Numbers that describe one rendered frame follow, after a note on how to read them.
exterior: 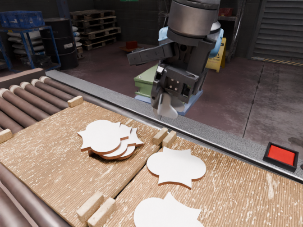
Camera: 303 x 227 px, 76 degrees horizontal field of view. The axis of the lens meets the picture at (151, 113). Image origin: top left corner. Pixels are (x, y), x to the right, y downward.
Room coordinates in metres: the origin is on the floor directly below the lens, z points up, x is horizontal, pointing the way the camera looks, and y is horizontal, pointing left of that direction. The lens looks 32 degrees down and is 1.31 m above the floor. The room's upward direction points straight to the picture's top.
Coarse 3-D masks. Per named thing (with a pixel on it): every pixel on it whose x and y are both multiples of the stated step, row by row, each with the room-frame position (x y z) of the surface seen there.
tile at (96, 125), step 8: (104, 120) 0.49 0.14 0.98; (88, 128) 0.45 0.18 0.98; (96, 128) 0.45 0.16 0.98; (104, 128) 0.45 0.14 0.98; (112, 128) 0.45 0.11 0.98; (80, 136) 0.42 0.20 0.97; (88, 136) 0.41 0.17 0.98; (96, 136) 0.41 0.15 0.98; (104, 136) 0.41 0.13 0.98; (112, 136) 0.41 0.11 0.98; (120, 136) 0.41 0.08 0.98; (128, 136) 0.42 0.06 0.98; (88, 144) 0.38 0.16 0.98; (96, 144) 0.38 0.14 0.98; (104, 144) 0.38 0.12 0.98; (112, 144) 0.38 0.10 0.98; (96, 152) 0.36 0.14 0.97; (104, 152) 0.36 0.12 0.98; (112, 152) 0.36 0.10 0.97
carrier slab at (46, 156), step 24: (48, 120) 0.56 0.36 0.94; (72, 120) 0.56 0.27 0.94; (96, 120) 0.56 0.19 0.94; (120, 120) 0.56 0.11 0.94; (0, 144) 0.43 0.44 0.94; (24, 144) 0.43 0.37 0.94; (48, 144) 0.43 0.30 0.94; (72, 144) 0.43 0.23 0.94; (144, 144) 0.43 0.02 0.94; (24, 168) 0.34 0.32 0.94; (48, 168) 0.34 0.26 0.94; (72, 168) 0.34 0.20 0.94; (96, 168) 0.34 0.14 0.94; (120, 168) 0.34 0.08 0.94; (48, 192) 0.27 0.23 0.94; (72, 192) 0.27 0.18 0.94; (72, 216) 0.22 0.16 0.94
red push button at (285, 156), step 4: (272, 148) 0.42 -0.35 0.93; (276, 148) 0.42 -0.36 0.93; (280, 148) 0.42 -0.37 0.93; (272, 152) 0.41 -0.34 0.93; (276, 152) 0.41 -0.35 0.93; (280, 152) 0.41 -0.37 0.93; (284, 152) 0.41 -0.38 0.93; (288, 152) 0.41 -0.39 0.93; (272, 156) 0.39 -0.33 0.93; (276, 156) 0.39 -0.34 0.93; (280, 156) 0.39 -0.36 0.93; (284, 156) 0.39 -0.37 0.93; (288, 156) 0.39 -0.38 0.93; (292, 156) 0.39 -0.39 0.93; (280, 160) 0.38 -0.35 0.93; (284, 160) 0.38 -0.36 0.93; (288, 160) 0.38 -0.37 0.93; (292, 160) 0.38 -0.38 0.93; (292, 164) 0.36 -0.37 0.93
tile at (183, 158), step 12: (156, 156) 0.37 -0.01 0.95; (168, 156) 0.37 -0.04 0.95; (180, 156) 0.37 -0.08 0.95; (192, 156) 0.37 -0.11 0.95; (156, 168) 0.33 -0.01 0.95; (168, 168) 0.33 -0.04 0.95; (180, 168) 0.33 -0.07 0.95; (192, 168) 0.33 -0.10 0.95; (204, 168) 0.33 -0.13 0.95; (168, 180) 0.30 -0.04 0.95; (180, 180) 0.30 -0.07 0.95; (192, 180) 0.30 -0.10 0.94
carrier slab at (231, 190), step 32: (224, 160) 0.37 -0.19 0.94; (128, 192) 0.27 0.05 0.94; (160, 192) 0.27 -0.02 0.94; (192, 192) 0.27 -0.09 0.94; (224, 192) 0.27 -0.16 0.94; (256, 192) 0.27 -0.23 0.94; (288, 192) 0.27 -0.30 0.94; (128, 224) 0.20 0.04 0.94; (224, 224) 0.20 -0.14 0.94; (256, 224) 0.20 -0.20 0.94; (288, 224) 0.20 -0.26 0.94
